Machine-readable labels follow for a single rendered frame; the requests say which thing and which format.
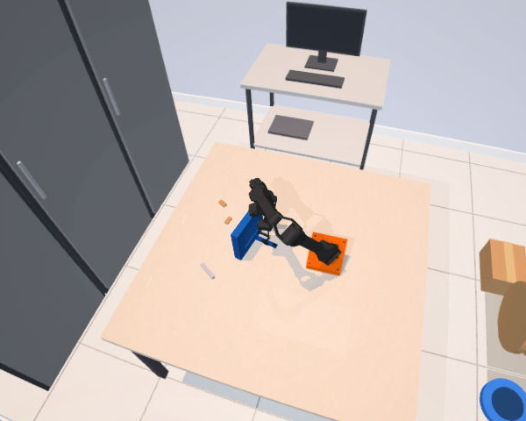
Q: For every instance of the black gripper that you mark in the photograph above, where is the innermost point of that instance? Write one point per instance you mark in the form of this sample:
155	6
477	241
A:
263	223

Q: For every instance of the grey rectangular bar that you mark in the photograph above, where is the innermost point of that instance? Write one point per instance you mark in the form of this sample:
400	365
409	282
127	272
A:
211	276

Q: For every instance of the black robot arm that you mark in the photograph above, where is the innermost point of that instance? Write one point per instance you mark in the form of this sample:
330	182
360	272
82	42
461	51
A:
294	235

